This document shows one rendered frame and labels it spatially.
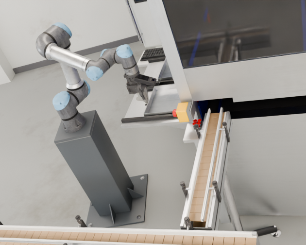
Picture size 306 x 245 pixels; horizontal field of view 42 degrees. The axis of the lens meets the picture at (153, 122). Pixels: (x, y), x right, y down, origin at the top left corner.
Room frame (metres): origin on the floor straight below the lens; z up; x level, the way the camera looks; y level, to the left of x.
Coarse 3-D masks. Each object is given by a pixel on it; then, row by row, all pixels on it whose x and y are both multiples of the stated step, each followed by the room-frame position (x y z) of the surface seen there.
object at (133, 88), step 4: (124, 76) 1.90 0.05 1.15; (128, 76) 1.87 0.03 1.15; (132, 76) 1.86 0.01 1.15; (128, 80) 1.89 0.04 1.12; (132, 80) 1.89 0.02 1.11; (132, 84) 1.88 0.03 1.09; (136, 84) 1.87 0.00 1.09; (140, 84) 1.86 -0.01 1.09; (144, 84) 1.90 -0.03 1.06; (128, 88) 1.89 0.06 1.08; (132, 88) 1.88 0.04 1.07; (136, 88) 1.87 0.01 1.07; (144, 88) 1.88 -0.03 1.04; (132, 92) 1.88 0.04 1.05; (136, 92) 1.87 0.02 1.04
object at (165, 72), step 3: (165, 60) 2.33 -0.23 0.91; (165, 63) 2.31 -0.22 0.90; (162, 66) 2.26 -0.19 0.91; (165, 66) 2.30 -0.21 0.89; (168, 66) 2.29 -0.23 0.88; (162, 69) 2.25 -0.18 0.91; (165, 69) 2.27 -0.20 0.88; (168, 69) 2.26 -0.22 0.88; (162, 72) 2.23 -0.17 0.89; (165, 72) 2.23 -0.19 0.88; (168, 72) 2.22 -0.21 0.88; (159, 75) 2.18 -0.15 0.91; (162, 75) 2.21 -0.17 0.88; (165, 75) 2.20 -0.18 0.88; (168, 75) 2.19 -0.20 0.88; (171, 75) 2.17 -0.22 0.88; (159, 78) 2.14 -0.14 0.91; (162, 78) 2.13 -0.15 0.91; (165, 78) 2.12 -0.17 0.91; (168, 78) 2.11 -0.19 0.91; (171, 78) 2.10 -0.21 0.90
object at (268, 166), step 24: (240, 120) 1.54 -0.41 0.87; (264, 120) 1.48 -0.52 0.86; (288, 120) 1.43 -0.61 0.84; (240, 144) 1.55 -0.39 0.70; (264, 144) 1.49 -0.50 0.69; (288, 144) 1.44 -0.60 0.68; (240, 168) 1.57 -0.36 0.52; (264, 168) 1.51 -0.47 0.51; (288, 168) 1.45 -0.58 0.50; (240, 192) 1.58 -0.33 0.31; (264, 192) 1.52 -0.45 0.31; (288, 192) 1.46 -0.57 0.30
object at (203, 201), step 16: (208, 112) 1.56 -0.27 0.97; (224, 112) 1.57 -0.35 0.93; (208, 128) 1.50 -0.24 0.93; (224, 128) 1.40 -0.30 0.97; (208, 144) 1.39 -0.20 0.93; (224, 144) 1.35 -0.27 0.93; (208, 160) 1.29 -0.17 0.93; (224, 160) 1.29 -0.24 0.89; (192, 176) 1.23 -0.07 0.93; (208, 176) 1.16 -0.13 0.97; (224, 176) 1.24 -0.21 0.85; (192, 192) 1.12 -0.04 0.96; (208, 192) 1.09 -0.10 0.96; (192, 208) 1.07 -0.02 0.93; (208, 208) 1.04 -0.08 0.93; (192, 224) 1.07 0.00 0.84; (208, 224) 0.97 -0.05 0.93
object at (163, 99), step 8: (160, 88) 2.05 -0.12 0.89; (168, 88) 2.03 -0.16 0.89; (152, 96) 2.00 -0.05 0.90; (160, 96) 1.99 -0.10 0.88; (168, 96) 1.96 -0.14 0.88; (176, 96) 1.93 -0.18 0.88; (152, 104) 1.95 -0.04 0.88; (160, 104) 1.92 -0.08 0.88; (168, 104) 1.89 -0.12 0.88; (176, 104) 1.86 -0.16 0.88; (144, 112) 1.85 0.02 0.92; (152, 112) 1.87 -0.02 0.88; (160, 112) 1.80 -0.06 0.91; (168, 112) 1.78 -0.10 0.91
